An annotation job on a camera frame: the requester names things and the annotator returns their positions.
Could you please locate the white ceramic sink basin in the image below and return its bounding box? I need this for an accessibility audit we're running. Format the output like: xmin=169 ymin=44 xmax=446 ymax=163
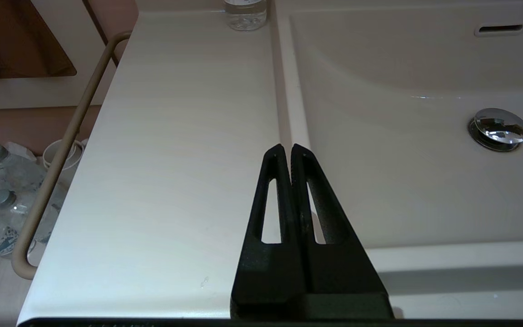
xmin=273 ymin=9 xmax=523 ymax=248

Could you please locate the clear empty plastic bottle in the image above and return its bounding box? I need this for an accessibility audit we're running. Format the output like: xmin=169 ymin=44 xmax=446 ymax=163
xmin=224 ymin=0 xmax=267 ymax=31

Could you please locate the chrome drain stopper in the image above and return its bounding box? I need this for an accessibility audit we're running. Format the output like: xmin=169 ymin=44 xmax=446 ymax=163
xmin=467 ymin=108 xmax=523 ymax=152

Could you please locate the white mug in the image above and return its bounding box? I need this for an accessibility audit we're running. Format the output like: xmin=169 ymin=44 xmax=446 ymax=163
xmin=43 ymin=139 xmax=85 ymax=171

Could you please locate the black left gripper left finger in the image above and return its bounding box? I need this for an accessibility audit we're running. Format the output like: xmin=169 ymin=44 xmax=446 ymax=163
xmin=231 ymin=144 xmax=308 ymax=318

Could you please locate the brown wall pocket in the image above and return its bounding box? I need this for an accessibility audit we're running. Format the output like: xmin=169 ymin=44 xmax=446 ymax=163
xmin=0 ymin=0 xmax=77 ymax=80

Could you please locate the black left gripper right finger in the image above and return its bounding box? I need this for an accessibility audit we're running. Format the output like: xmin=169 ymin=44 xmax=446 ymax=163
xmin=291 ymin=144 xmax=394 ymax=318

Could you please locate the beige towel rail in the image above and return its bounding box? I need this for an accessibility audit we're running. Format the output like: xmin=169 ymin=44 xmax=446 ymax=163
xmin=11 ymin=31 xmax=134 ymax=280

